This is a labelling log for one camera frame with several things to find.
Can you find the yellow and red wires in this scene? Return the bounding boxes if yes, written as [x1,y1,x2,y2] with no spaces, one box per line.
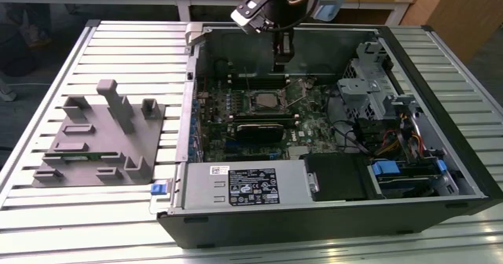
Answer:
[372,113,428,159]

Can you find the CPU socket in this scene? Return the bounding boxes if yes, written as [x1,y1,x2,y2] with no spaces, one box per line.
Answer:
[244,90,291,114]

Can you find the blue disk carrier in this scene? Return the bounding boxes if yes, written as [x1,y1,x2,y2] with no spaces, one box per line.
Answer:
[371,160,400,178]

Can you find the black RAM slot bank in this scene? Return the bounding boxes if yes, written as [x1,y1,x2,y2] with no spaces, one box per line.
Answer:
[228,71,292,90]
[233,113,299,124]

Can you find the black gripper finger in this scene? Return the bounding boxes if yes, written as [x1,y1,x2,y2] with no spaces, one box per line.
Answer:
[272,31,295,72]

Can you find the bracket mounted wrist camera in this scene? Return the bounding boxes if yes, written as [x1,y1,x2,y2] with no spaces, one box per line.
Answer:
[229,0,276,35]

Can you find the grey plastic bay holder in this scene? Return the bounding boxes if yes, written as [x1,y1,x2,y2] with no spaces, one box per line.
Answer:
[383,94,424,122]

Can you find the black graphics card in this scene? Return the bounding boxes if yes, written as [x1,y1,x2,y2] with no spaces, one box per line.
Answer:
[232,122,285,144]

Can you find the black disk drive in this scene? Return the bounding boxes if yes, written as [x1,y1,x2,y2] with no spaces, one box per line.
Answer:
[376,172,438,200]

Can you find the silver drive bay plate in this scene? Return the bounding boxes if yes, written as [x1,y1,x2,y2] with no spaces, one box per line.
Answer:
[408,110,446,161]

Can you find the black PC case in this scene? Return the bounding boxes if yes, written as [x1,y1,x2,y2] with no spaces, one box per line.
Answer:
[156,22,503,250]

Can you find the silver perforated drive cage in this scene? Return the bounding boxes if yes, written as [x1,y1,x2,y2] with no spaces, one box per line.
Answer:
[338,41,399,120]

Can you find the white furniture foot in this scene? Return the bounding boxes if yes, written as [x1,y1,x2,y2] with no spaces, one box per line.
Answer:
[0,71,19,102]

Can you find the wooden cabinet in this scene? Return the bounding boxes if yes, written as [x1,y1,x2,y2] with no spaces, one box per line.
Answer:
[400,0,503,63]

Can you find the grey parts rack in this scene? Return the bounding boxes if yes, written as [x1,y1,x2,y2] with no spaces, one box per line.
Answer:
[32,79,168,188]

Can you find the grey case hinge block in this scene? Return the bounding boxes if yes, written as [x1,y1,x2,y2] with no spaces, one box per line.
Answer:
[184,22,204,45]

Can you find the silver shroud latch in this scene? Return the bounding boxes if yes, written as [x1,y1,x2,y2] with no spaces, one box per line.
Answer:
[307,171,320,193]

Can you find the green RAM stick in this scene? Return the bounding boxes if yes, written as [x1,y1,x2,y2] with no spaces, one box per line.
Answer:
[44,151,119,161]

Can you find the silver metal bracket box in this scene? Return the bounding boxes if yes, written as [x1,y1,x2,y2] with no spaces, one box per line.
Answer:
[336,78,382,112]

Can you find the black internal cables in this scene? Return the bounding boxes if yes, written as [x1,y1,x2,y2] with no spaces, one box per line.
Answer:
[330,118,386,157]

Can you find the green motherboard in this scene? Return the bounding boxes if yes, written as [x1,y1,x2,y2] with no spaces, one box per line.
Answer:
[193,75,342,162]

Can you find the grey power supply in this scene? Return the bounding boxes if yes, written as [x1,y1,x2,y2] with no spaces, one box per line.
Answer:
[180,160,315,211]

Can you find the black plastic shroud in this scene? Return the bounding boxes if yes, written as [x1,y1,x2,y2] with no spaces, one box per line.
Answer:
[304,153,376,203]

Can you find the silver CPU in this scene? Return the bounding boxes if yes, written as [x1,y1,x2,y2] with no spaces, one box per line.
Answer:
[251,92,281,111]

